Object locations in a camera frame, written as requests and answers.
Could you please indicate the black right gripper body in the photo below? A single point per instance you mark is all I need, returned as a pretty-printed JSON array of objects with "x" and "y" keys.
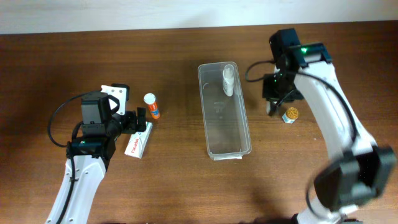
[{"x": 280, "y": 94}]

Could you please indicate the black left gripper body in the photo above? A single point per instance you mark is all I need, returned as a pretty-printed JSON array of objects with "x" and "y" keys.
[{"x": 134, "y": 121}]

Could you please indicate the orange tube white cap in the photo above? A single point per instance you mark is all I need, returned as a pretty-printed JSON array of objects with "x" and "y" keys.
[{"x": 150, "y": 101}]

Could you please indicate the white Panadol box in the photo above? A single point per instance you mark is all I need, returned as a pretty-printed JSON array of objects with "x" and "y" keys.
[{"x": 137, "y": 142}]

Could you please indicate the white calamine lotion bottle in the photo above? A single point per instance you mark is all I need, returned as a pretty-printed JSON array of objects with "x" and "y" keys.
[{"x": 228, "y": 80}]

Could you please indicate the dark bottle white cap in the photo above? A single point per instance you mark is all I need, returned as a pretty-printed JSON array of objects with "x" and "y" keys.
[{"x": 268, "y": 107}]

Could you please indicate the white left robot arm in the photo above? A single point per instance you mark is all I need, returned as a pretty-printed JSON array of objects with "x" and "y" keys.
[{"x": 89, "y": 151}]

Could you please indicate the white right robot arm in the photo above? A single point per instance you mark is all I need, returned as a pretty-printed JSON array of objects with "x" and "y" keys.
[{"x": 359, "y": 169}]

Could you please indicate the clear plastic container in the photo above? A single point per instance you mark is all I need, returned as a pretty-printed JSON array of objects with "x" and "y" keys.
[{"x": 225, "y": 121}]

